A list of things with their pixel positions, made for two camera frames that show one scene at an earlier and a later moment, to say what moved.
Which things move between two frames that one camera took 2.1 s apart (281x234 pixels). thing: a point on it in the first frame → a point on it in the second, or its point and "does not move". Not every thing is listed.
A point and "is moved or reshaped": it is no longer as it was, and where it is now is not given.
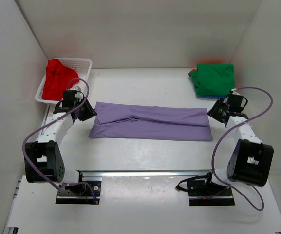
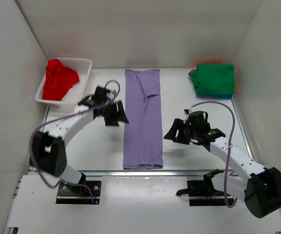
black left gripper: [90, 112] → [118, 115]
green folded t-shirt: [213, 79] does not move
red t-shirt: [58, 78] does not move
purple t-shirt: [126, 121] is moved or reshaped
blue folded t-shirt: [212, 96] does not move
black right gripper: [212, 112] → [178, 125]
